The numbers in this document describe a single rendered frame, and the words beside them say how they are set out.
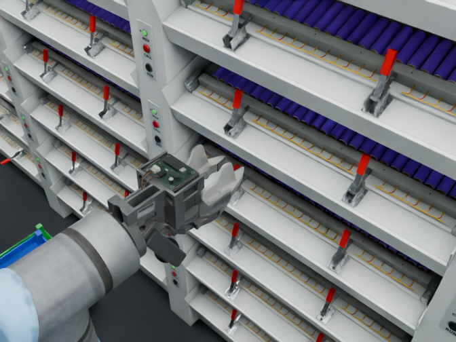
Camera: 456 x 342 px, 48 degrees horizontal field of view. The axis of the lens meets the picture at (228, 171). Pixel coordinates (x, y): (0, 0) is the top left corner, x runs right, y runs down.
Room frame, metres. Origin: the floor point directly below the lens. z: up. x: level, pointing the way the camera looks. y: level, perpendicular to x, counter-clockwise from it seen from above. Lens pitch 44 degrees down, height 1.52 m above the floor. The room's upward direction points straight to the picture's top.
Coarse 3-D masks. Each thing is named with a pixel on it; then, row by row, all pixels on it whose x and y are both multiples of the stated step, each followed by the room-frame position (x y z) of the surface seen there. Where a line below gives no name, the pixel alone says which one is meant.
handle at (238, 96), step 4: (236, 92) 0.78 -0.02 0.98; (240, 92) 0.77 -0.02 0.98; (236, 96) 0.78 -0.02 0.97; (240, 96) 0.77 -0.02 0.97; (236, 100) 0.77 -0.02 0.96; (240, 100) 0.77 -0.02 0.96; (236, 104) 0.77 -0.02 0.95; (236, 108) 0.77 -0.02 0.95; (232, 112) 0.77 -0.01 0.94; (236, 112) 0.77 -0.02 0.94; (232, 116) 0.77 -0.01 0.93; (236, 116) 0.77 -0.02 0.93; (232, 120) 0.77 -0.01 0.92; (236, 120) 0.77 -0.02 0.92; (232, 124) 0.76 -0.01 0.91
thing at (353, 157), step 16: (208, 80) 0.88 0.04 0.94; (208, 96) 0.86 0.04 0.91; (224, 96) 0.85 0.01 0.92; (256, 112) 0.79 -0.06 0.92; (272, 112) 0.77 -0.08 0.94; (288, 128) 0.74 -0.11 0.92; (304, 128) 0.72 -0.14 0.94; (320, 144) 0.69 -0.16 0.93; (336, 144) 0.68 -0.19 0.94; (352, 160) 0.65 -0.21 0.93; (384, 176) 0.61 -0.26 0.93; (400, 176) 0.60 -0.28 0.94; (416, 192) 0.57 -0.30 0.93; (432, 192) 0.56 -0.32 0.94; (448, 208) 0.53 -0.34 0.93
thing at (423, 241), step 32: (192, 64) 0.91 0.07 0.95; (192, 96) 0.87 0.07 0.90; (192, 128) 0.84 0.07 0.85; (256, 160) 0.71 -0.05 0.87; (288, 160) 0.68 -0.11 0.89; (320, 192) 0.61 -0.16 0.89; (384, 192) 0.59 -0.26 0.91; (384, 224) 0.54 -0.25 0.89; (416, 224) 0.53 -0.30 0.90; (448, 224) 0.52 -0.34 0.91; (416, 256) 0.50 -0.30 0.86; (448, 256) 0.47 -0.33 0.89
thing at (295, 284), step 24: (216, 240) 0.80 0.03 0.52; (240, 240) 0.79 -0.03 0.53; (264, 240) 0.77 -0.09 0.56; (240, 264) 0.73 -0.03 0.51; (264, 264) 0.73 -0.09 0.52; (288, 264) 0.72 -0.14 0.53; (264, 288) 0.69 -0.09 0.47; (288, 288) 0.66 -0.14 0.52; (312, 288) 0.65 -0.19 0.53; (336, 288) 0.63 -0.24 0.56; (312, 312) 0.60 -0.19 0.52; (336, 312) 0.60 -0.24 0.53; (360, 312) 0.59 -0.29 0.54; (336, 336) 0.55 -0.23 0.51; (360, 336) 0.54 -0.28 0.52; (384, 336) 0.53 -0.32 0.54; (408, 336) 0.52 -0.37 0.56
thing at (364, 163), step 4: (364, 156) 0.60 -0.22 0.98; (368, 156) 0.60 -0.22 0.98; (360, 160) 0.60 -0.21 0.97; (364, 160) 0.60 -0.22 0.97; (368, 160) 0.60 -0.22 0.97; (360, 164) 0.60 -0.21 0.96; (364, 164) 0.59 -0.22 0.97; (360, 168) 0.60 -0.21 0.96; (364, 168) 0.59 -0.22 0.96; (360, 172) 0.59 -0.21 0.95; (364, 172) 0.59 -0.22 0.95; (356, 176) 0.59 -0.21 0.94; (360, 176) 0.59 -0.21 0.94; (356, 180) 0.59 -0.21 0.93; (360, 180) 0.59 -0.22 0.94; (356, 184) 0.59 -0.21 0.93; (352, 188) 0.59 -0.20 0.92; (356, 188) 0.59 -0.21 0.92
